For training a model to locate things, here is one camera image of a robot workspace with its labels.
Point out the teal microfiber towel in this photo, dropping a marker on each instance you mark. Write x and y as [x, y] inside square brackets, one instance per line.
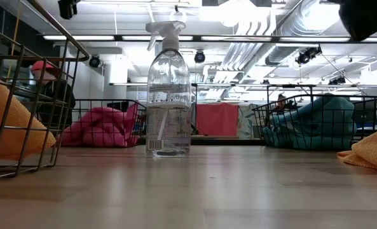
[290, 133]
[334, 111]

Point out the pink microfiber towel white tag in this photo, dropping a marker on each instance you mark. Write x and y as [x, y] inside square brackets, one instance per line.
[86, 136]

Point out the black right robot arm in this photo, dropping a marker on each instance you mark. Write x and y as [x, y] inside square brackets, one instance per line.
[364, 16]

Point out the clear spray bottle white trigger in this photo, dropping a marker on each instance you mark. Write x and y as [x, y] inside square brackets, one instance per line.
[168, 95]

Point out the red hanging cloth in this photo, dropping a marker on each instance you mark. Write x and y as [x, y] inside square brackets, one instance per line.
[216, 119]

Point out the white green patterned cloth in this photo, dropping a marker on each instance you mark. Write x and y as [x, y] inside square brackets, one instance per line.
[247, 122]

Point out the person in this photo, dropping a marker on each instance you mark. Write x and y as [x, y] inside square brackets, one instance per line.
[56, 92]
[282, 102]

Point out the silver ventilation duct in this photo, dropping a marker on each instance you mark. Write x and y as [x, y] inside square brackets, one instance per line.
[302, 25]

